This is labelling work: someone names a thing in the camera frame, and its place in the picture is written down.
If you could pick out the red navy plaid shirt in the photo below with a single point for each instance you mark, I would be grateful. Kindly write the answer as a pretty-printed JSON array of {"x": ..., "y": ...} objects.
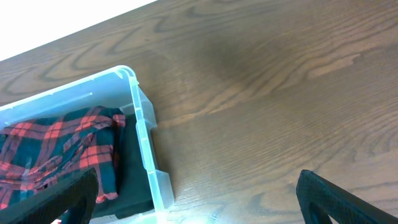
[{"x": 39, "y": 153}]

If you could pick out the clear plastic storage bin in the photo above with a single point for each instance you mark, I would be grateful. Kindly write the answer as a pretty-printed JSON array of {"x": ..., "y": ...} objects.
[{"x": 116, "y": 87}]

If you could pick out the black garment with tape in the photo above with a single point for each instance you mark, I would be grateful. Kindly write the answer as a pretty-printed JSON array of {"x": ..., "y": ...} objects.
[{"x": 132, "y": 183}]

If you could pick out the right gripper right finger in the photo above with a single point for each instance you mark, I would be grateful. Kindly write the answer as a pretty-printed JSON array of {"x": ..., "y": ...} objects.
[{"x": 322, "y": 201}]

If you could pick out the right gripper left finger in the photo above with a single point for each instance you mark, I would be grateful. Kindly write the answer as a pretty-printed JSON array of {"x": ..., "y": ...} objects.
[{"x": 75, "y": 195}]

